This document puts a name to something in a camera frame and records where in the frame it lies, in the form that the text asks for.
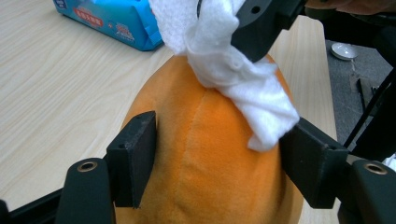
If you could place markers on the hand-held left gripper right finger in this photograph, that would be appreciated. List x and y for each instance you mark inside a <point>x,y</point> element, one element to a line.
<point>314,168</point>

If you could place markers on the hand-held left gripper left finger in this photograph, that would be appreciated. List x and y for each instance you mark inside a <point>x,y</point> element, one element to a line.
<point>134,161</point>

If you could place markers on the white wet wipe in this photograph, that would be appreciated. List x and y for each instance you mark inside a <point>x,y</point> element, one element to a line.
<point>236,81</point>

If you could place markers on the blue wet wipes pack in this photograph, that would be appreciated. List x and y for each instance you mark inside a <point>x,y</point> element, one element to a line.
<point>124,21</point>

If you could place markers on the orange plush toy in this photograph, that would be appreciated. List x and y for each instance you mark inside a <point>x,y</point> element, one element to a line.
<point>211,161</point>

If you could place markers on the black metal frame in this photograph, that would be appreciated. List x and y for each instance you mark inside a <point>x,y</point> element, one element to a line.
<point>379,130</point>

